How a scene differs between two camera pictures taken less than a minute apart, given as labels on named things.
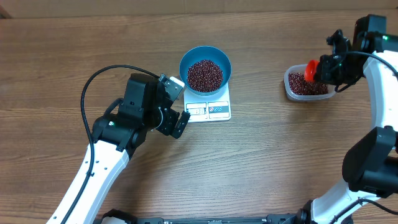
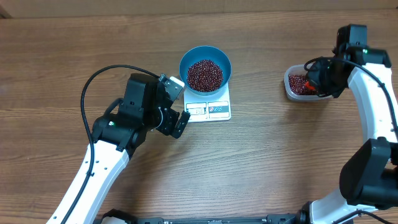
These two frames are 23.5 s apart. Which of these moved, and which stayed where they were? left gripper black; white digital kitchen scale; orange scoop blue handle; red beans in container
Moved: orange scoop blue handle
Stayed: left gripper black; white digital kitchen scale; red beans in container
